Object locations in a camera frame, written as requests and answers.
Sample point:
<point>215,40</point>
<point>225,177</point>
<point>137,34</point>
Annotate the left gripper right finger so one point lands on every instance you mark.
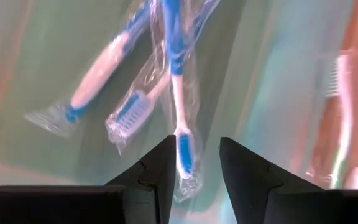
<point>253,193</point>

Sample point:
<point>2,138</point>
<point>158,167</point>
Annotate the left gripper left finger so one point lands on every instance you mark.
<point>141,193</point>

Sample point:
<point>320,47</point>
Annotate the green toothbrush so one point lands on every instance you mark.
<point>346,102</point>

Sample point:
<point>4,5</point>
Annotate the green translucent plastic bin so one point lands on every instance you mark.
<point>228,77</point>

